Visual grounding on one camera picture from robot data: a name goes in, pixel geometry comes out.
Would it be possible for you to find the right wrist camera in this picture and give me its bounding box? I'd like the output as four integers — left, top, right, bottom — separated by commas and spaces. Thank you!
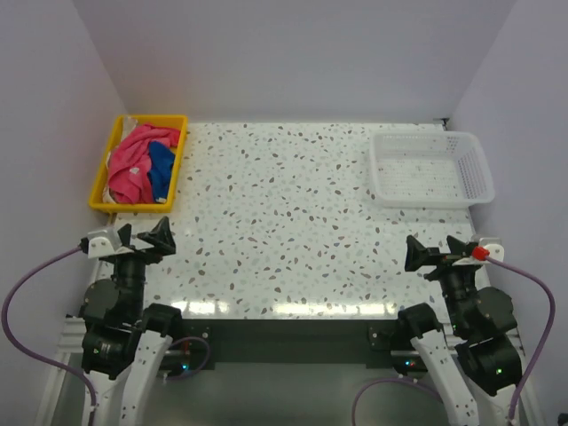
471, 235, 505, 263

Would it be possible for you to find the yellow plastic bin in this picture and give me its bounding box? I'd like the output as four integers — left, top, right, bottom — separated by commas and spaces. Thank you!
89, 114, 188, 214

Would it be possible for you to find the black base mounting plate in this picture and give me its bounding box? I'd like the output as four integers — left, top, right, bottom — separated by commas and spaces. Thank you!
183, 319, 396, 368

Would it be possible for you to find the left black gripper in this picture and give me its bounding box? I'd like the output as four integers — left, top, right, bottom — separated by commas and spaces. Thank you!
113, 215, 174, 318

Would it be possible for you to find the white perforated plastic basket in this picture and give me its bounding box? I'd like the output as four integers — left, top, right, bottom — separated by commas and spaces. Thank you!
369, 130, 495, 209

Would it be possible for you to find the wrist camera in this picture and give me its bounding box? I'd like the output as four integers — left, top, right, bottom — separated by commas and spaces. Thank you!
471, 235, 505, 263
87, 226, 122, 258

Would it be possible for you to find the pink microfiber towel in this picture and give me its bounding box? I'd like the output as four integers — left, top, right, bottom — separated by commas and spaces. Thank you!
107, 124, 180, 204

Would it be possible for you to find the blue towel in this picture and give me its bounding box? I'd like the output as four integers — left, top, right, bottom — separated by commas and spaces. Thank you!
147, 141, 175, 203

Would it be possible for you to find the aluminium extrusion rail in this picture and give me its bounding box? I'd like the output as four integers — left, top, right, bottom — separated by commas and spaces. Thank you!
34, 317, 86, 425

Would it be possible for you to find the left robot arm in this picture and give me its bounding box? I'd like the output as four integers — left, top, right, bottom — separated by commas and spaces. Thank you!
80, 217, 185, 425

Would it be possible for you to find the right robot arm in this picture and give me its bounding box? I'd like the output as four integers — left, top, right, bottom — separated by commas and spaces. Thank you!
395, 235, 523, 425

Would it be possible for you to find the white orange patterned towel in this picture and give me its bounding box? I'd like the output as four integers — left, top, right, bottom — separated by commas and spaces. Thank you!
102, 115, 138, 204

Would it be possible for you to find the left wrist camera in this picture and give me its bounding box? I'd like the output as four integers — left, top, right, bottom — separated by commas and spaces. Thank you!
87, 226, 122, 258

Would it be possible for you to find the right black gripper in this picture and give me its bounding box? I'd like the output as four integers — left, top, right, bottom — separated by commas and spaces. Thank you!
404, 233, 483, 332

